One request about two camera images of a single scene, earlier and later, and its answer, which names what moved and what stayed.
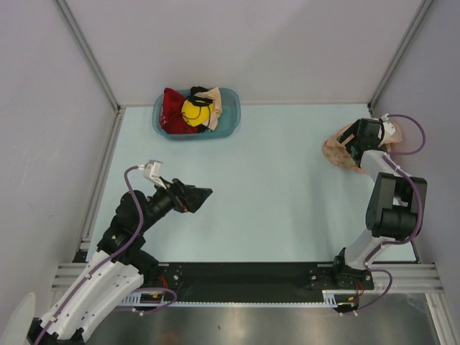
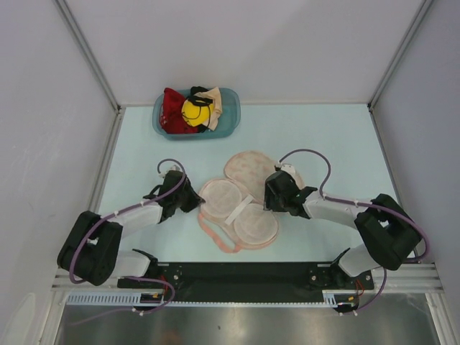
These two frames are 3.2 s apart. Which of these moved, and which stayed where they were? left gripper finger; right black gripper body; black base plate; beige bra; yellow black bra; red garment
Moved: left gripper finger; right black gripper body
Stayed: red garment; beige bra; yellow black bra; black base plate
